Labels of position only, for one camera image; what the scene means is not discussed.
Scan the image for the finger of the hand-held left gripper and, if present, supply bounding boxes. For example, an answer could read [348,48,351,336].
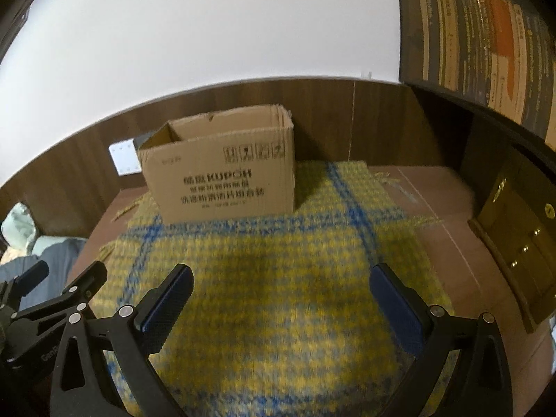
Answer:
[9,263,107,344]
[0,261,49,309]

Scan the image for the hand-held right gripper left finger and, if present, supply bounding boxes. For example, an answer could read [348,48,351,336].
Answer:
[50,264,194,417]

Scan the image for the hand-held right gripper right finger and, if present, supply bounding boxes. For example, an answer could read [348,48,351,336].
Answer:
[369,263,511,417]

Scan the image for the printed cardboard box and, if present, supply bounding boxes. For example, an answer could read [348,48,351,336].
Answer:
[138,104,297,225]

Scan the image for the grey cloth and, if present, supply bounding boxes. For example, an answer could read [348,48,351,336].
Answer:
[0,238,88,279]

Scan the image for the pale green pillow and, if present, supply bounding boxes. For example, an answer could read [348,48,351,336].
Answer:
[0,203,44,262]

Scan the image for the yellow blue checked blanket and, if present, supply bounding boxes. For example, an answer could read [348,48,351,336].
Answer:
[98,161,457,417]

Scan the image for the wooden drawer cabinet brass knobs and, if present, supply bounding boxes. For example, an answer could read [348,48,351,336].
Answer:
[468,148,556,335]

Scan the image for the white wall socket plate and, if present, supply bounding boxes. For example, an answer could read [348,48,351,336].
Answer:
[108,140,142,177]

